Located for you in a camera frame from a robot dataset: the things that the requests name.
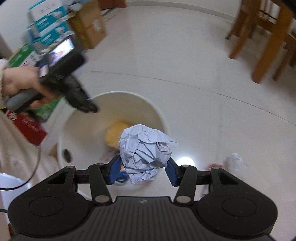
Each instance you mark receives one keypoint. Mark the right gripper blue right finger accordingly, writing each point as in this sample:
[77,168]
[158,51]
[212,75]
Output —
[184,177]

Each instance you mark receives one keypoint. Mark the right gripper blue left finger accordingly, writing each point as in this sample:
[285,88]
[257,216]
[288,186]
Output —
[101,175]

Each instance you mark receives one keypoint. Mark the red snack wrapper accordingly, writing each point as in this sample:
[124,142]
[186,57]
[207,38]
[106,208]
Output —
[215,167]

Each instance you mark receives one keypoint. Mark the white round trash bin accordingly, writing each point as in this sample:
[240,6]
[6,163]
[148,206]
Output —
[82,143]

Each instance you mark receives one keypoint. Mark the yellow instant noodle cup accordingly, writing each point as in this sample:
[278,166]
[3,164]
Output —
[113,133]

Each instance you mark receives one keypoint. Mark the grey paper ball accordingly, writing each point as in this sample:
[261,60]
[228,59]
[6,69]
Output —
[143,152]

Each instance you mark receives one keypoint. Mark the blue milk carton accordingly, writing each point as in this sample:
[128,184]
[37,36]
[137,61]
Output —
[122,177]

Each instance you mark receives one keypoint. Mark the person left hand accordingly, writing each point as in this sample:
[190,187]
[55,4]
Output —
[18,78]

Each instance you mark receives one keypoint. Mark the green printed box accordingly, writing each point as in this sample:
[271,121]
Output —
[43,113]

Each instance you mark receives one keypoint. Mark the blue white stacked boxes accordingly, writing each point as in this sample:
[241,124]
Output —
[47,25]

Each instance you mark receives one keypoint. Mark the brown cardboard box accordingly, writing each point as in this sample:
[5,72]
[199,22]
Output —
[88,24]

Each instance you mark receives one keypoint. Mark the clear crumpled plastic bag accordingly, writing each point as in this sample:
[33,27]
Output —
[234,163]

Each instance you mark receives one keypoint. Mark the red printed box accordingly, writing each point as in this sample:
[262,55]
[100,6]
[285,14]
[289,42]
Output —
[29,128]

